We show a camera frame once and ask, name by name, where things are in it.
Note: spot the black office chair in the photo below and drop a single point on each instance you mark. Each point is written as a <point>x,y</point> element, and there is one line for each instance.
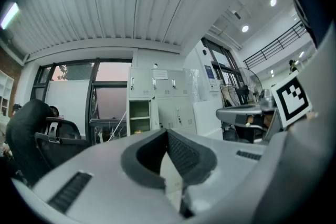
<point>63,144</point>

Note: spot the white foam board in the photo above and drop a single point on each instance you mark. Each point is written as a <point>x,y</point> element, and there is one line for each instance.
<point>207,118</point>

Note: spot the white shelf unit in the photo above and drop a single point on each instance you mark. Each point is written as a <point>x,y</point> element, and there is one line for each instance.
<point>5,91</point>

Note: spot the grey metal locker cabinet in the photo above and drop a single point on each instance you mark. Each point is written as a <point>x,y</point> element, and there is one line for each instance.
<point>168,105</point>

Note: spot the black metal railing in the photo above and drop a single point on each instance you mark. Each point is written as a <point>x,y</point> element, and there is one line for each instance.
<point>275,46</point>

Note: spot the long ceiling light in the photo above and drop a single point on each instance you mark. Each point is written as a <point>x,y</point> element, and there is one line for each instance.
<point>9,15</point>

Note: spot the black window frame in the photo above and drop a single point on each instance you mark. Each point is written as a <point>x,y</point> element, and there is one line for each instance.
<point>92,102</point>

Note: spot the black floor fan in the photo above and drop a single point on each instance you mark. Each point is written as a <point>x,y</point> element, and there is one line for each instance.
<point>245,86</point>

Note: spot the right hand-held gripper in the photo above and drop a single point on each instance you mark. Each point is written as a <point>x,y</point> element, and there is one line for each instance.
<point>291,101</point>

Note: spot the white whiteboard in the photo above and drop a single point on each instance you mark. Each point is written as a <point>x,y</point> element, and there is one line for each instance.
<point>68,105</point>

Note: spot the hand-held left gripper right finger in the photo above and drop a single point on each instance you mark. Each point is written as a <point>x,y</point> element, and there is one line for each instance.
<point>194,160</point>

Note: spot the blue wall poster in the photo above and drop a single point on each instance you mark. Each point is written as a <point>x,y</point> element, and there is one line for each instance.
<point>210,74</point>

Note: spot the round ceiling downlight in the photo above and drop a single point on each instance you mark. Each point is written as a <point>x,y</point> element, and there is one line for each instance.
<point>245,28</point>
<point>273,2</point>

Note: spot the white paper notice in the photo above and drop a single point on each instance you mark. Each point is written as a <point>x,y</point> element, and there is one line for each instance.
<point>160,74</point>

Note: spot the grey locker door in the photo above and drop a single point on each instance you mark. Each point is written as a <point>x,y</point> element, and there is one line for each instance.
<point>155,112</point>

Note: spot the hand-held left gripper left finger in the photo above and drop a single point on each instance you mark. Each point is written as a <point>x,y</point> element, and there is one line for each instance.
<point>131,162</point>

